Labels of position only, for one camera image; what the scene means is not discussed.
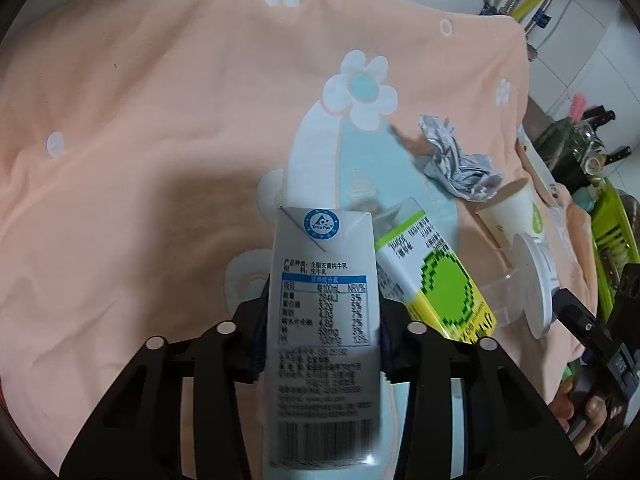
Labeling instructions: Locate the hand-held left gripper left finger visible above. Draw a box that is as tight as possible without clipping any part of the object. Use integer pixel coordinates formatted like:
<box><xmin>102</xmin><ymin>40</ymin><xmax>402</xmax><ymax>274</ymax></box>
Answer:
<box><xmin>59</xmin><ymin>297</ymin><xmax>273</xmax><ymax>480</ymax></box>

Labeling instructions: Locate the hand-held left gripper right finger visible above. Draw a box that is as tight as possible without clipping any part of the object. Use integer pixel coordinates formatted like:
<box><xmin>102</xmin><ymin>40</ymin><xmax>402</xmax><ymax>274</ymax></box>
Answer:
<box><xmin>377</xmin><ymin>297</ymin><xmax>586</xmax><ymax>480</ymax></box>

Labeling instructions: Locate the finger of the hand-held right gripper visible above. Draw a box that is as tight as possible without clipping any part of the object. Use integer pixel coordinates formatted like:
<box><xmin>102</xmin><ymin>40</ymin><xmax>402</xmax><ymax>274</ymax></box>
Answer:
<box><xmin>612</xmin><ymin>264</ymin><xmax>640</xmax><ymax>333</ymax></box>
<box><xmin>552</xmin><ymin>287</ymin><xmax>610</xmax><ymax>357</ymax></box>

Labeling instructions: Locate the clear plastic cup white lid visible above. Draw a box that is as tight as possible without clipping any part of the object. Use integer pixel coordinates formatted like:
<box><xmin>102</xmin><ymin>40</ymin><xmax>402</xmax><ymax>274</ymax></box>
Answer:
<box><xmin>475</xmin><ymin>234</ymin><xmax>561</xmax><ymax>338</ymax></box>

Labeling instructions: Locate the white blue-label milk carton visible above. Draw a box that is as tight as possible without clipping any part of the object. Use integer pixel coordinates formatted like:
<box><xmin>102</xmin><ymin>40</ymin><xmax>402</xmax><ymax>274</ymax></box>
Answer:
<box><xmin>261</xmin><ymin>207</ymin><xmax>383</xmax><ymax>472</ymax></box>

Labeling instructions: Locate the person's right hand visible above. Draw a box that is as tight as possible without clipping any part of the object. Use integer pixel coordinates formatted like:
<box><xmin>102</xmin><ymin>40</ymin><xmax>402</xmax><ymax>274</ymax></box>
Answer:
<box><xmin>547</xmin><ymin>377</ymin><xmax>622</xmax><ymax>466</ymax></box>

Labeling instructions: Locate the green plastic dish rack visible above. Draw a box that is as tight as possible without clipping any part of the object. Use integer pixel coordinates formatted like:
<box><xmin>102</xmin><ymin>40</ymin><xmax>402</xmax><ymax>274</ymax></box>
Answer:
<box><xmin>590</xmin><ymin>175</ymin><xmax>640</xmax><ymax>331</ymax></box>

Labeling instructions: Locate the yellow green drink carton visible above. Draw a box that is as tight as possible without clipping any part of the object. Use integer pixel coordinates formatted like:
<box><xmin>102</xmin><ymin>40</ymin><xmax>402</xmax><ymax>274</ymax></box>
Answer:
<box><xmin>372</xmin><ymin>197</ymin><xmax>498</xmax><ymax>345</ymax></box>

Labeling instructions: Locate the white paper cup green label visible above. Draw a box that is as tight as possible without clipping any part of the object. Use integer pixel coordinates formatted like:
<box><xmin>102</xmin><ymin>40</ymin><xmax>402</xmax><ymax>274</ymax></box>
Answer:
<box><xmin>475</xmin><ymin>177</ymin><xmax>550</xmax><ymax>251</ymax></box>

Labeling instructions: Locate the white ceramic plate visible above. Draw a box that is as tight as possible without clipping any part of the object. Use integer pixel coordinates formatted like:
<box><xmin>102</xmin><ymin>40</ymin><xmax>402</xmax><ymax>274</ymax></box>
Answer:
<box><xmin>515</xmin><ymin>122</ymin><xmax>563</xmax><ymax>206</ymax></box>

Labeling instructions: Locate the green glass utensil jar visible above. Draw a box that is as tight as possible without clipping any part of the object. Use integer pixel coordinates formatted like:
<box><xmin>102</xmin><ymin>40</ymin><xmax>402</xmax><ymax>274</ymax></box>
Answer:
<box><xmin>532</xmin><ymin>120</ymin><xmax>601</xmax><ymax>186</ymax></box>

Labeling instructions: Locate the crumpled silver-white paper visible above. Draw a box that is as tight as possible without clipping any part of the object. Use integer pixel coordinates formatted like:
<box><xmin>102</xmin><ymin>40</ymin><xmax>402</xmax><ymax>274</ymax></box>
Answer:
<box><xmin>417</xmin><ymin>114</ymin><xmax>503</xmax><ymax>202</ymax></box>

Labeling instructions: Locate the peach flower-print blanket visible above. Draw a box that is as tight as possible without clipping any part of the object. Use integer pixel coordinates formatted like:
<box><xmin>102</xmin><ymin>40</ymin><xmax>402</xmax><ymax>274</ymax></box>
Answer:
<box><xmin>0</xmin><ymin>0</ymin><xmax>596</xmax><ymax>480</ymax></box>

